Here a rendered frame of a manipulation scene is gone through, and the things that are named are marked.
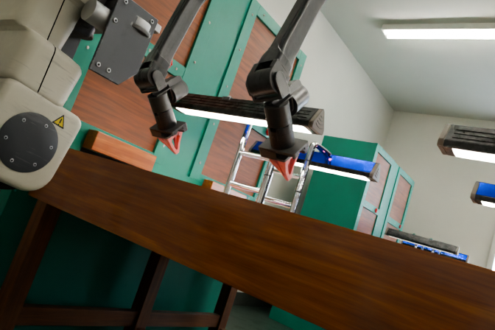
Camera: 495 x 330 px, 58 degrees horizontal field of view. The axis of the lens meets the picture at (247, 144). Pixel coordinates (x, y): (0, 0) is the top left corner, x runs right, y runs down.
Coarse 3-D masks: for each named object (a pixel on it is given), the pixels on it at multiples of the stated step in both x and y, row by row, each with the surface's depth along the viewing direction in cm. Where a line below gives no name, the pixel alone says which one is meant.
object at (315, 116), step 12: (192, 96) 165; (204, 96) 162; (216, 96) 160; (192, 108) 160; (204, 108) 156; (216, 108) 153; (228, 108) 150; (240, 108) 148; (252, 108) 146; (312, 108) 136; (264, 120) 141; (300, 120) 133; (312, 120) 131; (312, 132) 136
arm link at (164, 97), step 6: (162, 90) 129; (168, 90) 130; (150, 96) 128; (156, 96) 126; (162, 96) 127; (168, 96) 129; (150, 102) 128; (156, 102) 127; (162, 102) 127; (168, 102) 129; (156, 108) 128; (162, 108) 128; (168, 108) 129
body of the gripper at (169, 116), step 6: (156, 114) 130; (162, 114) 129; (168, 114) 129; (156, 120) 131; (162, 120) 130; (168, 120) 130; (174, 120) 132; (156, 126) 135; (162, 126) 131; (168, 126) 131; (174, 126) 132; (180, 126) 131; (186, 126) 133; (162, 132) 131; (168, 132) 129; (174, 132) 129
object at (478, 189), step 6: (474, 186) 155; (480, 186) 154; (486, 186) 153; (492, 186) 152; (474, 192) 153; (480, 192) 152; (486, 192) 151; (492, 192) 150; (474, 198) 152; (480, 198) 151; (486, 198) 150; (492, 198) 149; (480, 204) 157
